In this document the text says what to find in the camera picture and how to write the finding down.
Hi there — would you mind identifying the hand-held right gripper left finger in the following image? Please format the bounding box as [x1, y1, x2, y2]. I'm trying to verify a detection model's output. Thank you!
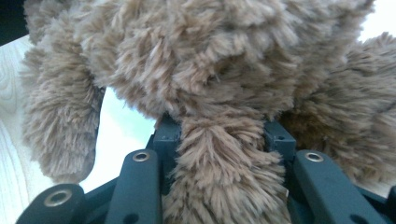
[152, 115, 182, 194]

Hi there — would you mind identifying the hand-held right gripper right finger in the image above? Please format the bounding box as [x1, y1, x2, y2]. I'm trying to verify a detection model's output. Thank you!
[264, 120, 297, 157]

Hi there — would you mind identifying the brown teddy bear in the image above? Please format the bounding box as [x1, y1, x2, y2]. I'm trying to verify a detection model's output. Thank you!
[20, 0, 396, 224]

